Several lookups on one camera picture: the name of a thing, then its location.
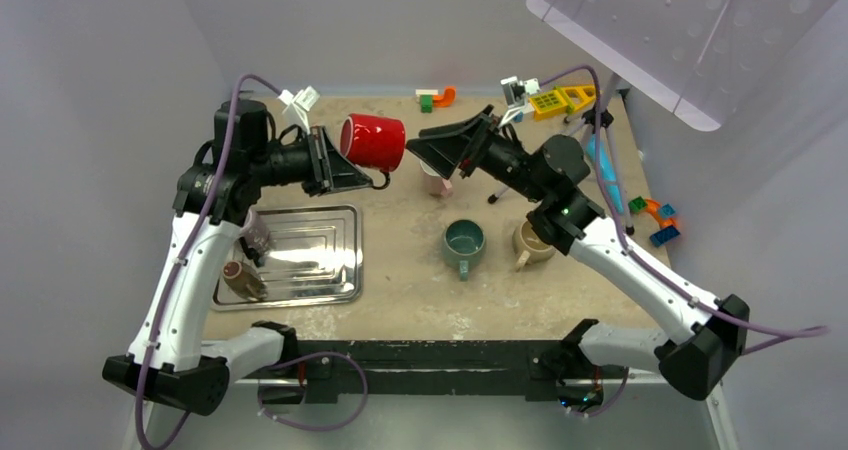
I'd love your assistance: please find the blue toy block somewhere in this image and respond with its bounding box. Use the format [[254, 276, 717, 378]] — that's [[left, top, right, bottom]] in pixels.
[[649, 225, 680, 248], [657, 204, 676, 220]]

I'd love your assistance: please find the metal tray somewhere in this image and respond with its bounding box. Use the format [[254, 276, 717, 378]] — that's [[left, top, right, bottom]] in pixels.
[[212, 204, 364, 312]]

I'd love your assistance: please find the aluminium frame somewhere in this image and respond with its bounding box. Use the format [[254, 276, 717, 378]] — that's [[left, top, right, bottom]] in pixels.
[[146, 369, 739, 449]]

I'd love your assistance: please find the brown striped mug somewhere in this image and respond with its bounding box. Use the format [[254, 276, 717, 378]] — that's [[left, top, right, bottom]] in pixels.
[[221, 260, 268, 301]]

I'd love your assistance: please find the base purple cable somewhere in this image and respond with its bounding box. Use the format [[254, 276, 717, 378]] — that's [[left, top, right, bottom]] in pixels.
[[256, 352, 369, 434]]

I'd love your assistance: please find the small green cube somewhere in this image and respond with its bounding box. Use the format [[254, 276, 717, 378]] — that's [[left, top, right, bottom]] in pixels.
[[418, 95, 434, 113]]

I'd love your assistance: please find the orange curved toy piece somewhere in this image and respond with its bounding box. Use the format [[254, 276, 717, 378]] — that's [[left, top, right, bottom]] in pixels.
[[641, 198, 678, 229]]

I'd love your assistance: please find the beige round mug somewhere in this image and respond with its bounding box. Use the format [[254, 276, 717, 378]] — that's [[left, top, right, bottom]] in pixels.
[[512, 221, 557, 272]]

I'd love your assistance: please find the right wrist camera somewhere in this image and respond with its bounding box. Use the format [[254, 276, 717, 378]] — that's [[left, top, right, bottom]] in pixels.
[[498, 76, 540, 128]]

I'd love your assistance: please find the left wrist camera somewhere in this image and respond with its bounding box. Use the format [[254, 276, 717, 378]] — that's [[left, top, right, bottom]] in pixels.
[[277, 86, 321, 132]]

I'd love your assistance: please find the teal speckled mug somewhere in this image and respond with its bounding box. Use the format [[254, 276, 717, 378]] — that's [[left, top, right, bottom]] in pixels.
[[440, 219, 487, 282]]

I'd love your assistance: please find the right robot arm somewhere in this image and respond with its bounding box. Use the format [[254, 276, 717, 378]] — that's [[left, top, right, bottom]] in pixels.
[[406, 106, 750, 400]]

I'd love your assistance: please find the red mug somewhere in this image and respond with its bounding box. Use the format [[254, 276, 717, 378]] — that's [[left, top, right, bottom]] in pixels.
[[340, 113, 406, 190]]

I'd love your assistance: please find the orange elbow toy piece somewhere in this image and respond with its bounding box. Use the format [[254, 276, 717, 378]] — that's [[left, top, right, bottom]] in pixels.
[[432, 86, 457, 108]]

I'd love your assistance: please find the pink mug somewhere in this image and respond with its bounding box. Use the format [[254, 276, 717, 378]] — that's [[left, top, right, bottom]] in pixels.
[[420, 162, 453, 198]]

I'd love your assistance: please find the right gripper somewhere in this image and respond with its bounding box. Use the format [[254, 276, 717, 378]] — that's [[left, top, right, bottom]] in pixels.
[[406, 106, 548, 205]]

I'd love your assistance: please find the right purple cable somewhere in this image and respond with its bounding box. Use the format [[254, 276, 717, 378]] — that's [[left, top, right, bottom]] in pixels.
[[539, 65, 829, 357]]

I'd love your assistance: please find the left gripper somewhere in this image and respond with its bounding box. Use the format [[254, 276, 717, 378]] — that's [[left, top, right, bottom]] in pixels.
[[248, 125, 371, 197]]

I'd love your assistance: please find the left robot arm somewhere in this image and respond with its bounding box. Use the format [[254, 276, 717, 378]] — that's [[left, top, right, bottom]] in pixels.
[[102, 100, 373, 416]]

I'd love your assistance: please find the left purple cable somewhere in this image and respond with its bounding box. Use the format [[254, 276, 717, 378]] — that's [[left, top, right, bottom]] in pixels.
[[134, 73, 283, 450]]

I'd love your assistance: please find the yellow toy block structure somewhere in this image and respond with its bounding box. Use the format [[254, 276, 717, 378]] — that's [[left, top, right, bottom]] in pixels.
[[530, 85, 597, 121]]

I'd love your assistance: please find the light blue cone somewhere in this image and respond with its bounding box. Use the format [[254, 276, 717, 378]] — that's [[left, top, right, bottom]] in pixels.
[[585, 134, 623, 214]]

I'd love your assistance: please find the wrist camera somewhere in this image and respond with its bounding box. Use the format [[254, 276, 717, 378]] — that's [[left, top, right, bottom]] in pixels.
[[277, 86, 321, 132], [498, 76, 540, 128]]

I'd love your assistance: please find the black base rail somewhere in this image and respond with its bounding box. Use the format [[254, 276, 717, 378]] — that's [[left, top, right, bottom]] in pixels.
[[249, 340, 625, 403]]

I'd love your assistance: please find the green toy block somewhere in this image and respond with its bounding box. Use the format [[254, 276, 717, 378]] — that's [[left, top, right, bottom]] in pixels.
[[628, 196, 648, 214]]

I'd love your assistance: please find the perforated white board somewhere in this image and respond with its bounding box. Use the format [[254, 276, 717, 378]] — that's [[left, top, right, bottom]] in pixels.
[[526, 0, 838, 132]]

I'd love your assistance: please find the tripod stand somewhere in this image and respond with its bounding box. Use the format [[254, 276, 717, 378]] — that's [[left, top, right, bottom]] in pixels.
[[524, 65, 635, 236]]

